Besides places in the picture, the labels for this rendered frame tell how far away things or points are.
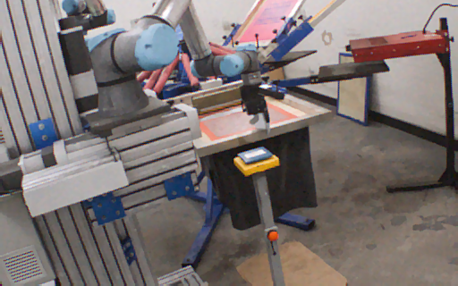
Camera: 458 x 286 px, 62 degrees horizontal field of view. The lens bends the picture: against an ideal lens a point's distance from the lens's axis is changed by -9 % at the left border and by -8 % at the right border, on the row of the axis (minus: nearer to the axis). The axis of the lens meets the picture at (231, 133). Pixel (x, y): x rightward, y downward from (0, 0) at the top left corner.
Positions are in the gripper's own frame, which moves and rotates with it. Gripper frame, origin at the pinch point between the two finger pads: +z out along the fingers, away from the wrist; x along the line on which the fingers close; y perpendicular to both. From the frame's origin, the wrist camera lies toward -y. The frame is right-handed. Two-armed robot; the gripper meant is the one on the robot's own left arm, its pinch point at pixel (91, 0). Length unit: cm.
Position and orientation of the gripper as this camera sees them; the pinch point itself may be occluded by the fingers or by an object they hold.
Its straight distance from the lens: 229.8
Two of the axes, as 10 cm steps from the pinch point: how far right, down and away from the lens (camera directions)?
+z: -0.2, -3.0, 9.6
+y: 0.6, 9.5, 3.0
